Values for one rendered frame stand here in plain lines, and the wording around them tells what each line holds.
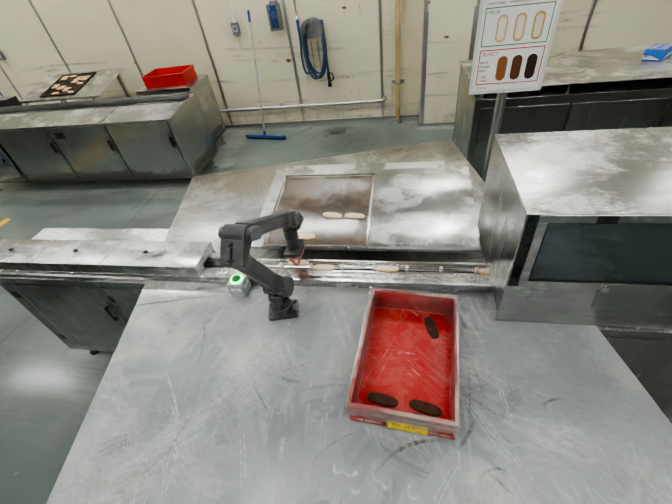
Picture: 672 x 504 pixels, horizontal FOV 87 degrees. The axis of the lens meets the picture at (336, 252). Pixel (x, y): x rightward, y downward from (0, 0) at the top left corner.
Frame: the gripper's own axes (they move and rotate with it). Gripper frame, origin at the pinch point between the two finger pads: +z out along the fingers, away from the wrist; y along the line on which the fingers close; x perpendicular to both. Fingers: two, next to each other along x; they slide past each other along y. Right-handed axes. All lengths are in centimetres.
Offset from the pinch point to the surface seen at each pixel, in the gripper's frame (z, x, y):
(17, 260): -4, 144, -7
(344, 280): 1.9, -22.0, -8.6
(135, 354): 6, 56, -48
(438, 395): 6, -58, -53
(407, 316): 6, -48, -23
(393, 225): -2.9, -41.4, 23.0
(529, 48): -59, -101, 82
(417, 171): -10, -53, 60
